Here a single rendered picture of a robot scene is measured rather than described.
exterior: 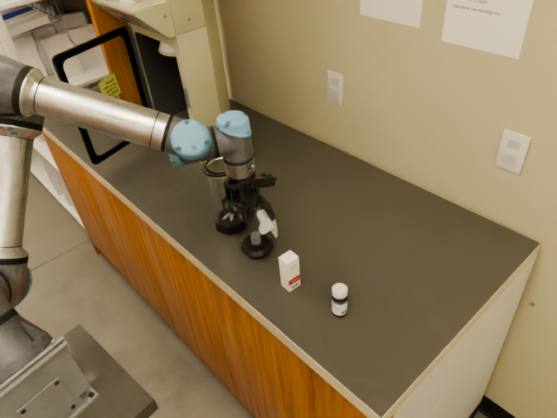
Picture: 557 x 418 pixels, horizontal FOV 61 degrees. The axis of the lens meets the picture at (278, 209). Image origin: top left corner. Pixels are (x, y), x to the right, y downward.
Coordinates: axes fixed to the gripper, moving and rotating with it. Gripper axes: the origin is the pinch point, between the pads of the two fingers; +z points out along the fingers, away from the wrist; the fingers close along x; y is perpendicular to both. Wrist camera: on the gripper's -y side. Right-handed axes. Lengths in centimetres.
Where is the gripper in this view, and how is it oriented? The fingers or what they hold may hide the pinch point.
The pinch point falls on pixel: (254, 227)
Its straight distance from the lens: 129.4
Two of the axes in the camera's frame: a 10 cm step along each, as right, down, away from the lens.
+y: -5.3, 5.7, -6.3
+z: 0.8, 7.7, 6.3
